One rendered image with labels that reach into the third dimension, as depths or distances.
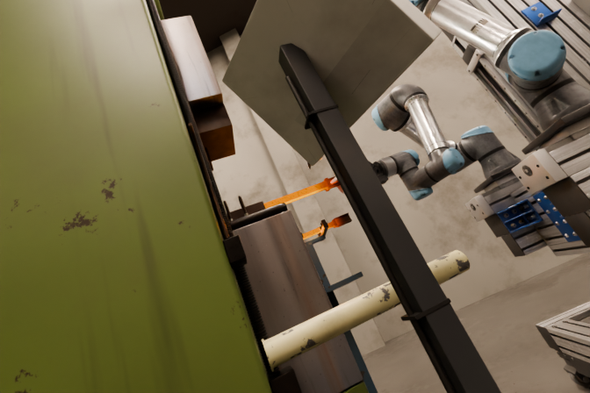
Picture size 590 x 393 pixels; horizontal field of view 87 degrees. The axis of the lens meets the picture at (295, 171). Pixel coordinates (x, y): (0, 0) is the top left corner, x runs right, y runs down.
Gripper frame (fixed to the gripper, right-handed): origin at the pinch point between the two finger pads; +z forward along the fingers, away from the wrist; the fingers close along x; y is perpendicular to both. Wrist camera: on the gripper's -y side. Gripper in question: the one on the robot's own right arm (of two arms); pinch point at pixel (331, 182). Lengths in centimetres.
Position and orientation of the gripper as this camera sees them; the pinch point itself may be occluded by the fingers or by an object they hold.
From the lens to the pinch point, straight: 112.7
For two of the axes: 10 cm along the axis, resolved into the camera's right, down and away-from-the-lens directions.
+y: 4.0, 8.4, -3.7
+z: -9.1, 3.1, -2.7
